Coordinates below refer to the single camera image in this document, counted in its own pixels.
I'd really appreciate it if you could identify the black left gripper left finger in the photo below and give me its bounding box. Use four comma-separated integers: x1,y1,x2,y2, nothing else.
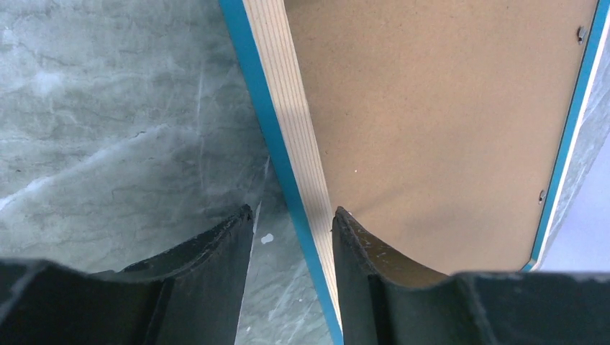
1,205,254,344

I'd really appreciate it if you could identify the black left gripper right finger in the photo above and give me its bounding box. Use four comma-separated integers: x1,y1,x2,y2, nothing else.
332,208,609,344

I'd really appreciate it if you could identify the blue picture frame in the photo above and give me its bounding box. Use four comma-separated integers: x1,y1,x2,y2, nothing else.
220,1,609,344

